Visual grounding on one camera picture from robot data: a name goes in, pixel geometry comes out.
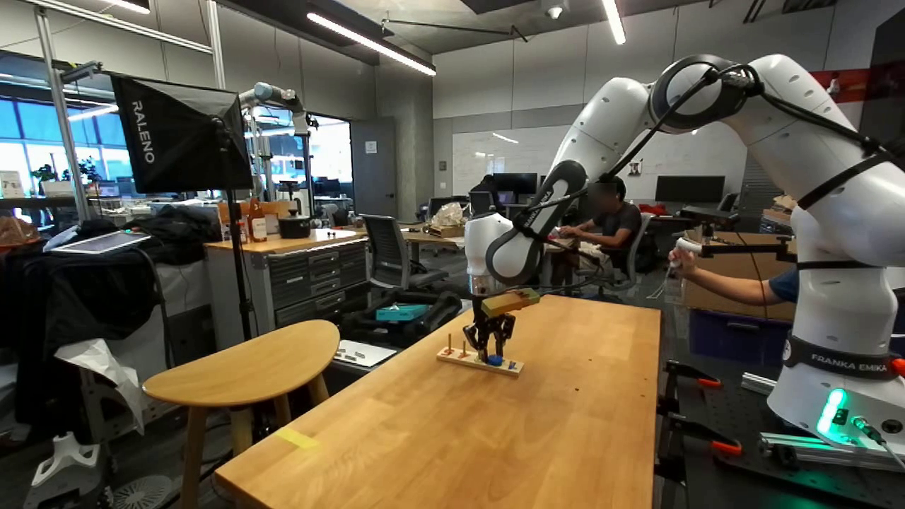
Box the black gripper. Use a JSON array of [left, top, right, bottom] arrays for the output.
[[465, 296, 520, 367]]

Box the operator bare forearm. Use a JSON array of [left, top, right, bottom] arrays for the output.
[[694, 262, 803, 309]]

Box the wooden peg rack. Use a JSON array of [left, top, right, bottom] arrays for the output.
[[435, 331, 526, 379]]

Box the operator hand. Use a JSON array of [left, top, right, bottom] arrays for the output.
[[669, 245, 701, 283]]

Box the black bag with teal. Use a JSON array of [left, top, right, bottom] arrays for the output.
[[342, 287, 468, 347]]

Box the long wooden work table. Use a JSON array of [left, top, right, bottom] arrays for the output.
[[401, 222, 574, 296]]

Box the crumpled paper pile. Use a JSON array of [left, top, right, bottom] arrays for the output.
[[428, 201, 472, 239]]

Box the grey office chair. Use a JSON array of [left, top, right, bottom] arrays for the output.
[[360, 212, 454, 293]]

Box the seated person in black shirt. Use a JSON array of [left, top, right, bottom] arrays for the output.
[[555, 173, 649, 276]]

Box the grey drawer workbench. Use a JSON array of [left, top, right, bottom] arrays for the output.
[[205, 225, 373, 347]]

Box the grey door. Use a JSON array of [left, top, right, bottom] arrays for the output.
[[352, 115, 401, 220]]

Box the yellow tape strip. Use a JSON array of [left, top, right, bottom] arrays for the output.
[[275, 427, 322, 453]]

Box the cardboard box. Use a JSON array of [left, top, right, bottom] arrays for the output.
[[680, 222, 801, 326]]

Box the blue plastic bin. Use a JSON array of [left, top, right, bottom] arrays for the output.
[[688, 304, 796, 367]]

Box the rounded wooden side table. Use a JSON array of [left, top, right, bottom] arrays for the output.
[[140, 317, 342, 509]]

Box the black computer monitor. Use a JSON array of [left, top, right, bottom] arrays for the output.
[[654, 173, 731, 207]]

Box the black light stand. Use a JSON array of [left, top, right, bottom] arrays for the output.
[[225, 187, 260, 344]]

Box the black horizontal bar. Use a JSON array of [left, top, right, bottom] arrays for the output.
[[697, 238, 792, 262]]

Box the long ceiling light strip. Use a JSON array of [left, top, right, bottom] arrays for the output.
[[304, 7, 442, 80]]

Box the black bag on bench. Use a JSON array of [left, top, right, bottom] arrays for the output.
[[140, 203, 225, 269]]

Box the short ceiling light strip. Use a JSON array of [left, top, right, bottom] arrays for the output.
[[599, 0, 630, 48]]

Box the black softbox light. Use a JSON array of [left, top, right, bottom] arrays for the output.
[[109, 70, 256, 194]]

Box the white hanging cloth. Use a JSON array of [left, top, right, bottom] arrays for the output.
[[52, 337, 151, 439]]

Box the white flat board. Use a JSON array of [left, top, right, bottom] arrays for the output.
[[46, 225, 157, 261]]

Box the black draped jacket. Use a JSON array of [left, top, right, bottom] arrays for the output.
[[12, 245, 164, 430]]

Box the white stand base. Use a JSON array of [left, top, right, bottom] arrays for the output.
[[21, 430, 109, 509]]

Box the tan wrist camera mount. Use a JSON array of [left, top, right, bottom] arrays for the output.
[[478, 287, 543, 320]]

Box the black clamp with orange handle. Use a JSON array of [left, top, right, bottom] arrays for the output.
[[664, 358, 724, 395], [656, 409, 748, 466]]

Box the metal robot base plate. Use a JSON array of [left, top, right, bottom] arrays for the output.
[[759, 427, 905, 475]]

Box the red wall banner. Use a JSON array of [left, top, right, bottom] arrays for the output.
[[811, 64, 871, 104]]

